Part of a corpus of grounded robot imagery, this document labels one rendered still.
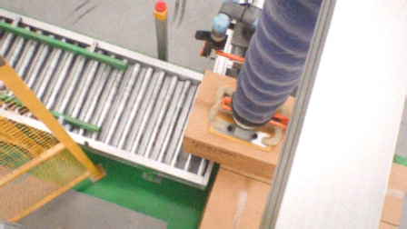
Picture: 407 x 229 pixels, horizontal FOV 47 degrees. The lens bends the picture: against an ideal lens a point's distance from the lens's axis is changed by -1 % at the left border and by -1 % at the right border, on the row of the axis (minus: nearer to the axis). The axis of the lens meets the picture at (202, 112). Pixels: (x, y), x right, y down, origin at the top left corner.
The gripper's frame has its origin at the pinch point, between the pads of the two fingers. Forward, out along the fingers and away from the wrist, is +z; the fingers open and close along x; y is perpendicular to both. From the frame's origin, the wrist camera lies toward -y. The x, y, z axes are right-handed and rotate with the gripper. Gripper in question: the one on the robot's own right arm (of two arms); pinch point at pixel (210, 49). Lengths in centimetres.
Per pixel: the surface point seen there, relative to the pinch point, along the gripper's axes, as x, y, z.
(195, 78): 5, -6, 61
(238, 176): -48, 40, 65
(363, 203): -95, 28, -186
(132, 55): 6, -51, 62
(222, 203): -67, 35, 65
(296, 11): -37, 24, -121
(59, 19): 40, -131, 123
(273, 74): -37, 28, -79
